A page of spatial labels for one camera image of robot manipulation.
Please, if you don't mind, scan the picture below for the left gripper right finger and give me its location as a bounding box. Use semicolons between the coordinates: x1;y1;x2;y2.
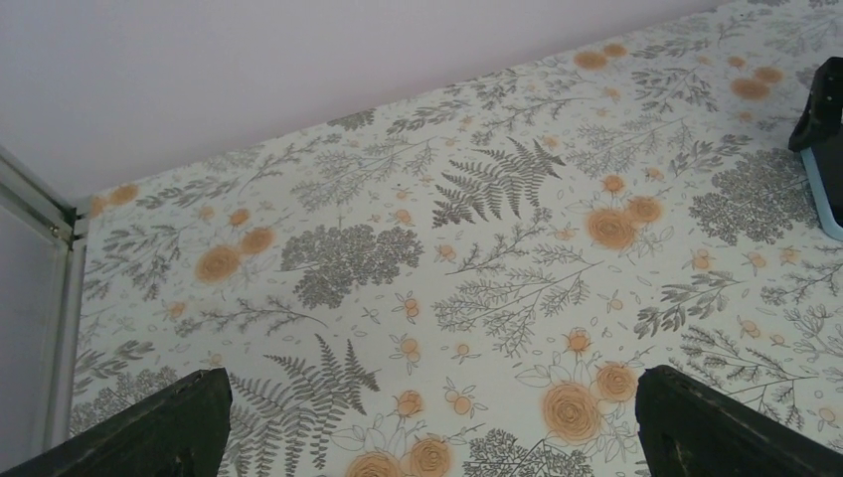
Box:
635;365;842;476

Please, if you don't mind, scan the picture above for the floral patterned table mat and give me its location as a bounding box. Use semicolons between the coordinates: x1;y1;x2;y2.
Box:
70;1;842;476

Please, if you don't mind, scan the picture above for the left aluminium corner post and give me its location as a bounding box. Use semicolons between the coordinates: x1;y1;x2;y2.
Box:
1;150;84;469

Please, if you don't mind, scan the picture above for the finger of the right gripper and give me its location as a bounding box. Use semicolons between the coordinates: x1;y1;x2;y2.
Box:
788;57;842;152

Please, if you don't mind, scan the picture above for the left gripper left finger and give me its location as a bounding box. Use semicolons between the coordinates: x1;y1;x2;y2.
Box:
2;368;233;477

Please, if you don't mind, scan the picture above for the phone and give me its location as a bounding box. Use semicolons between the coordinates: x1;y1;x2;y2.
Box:
799;132;842;241

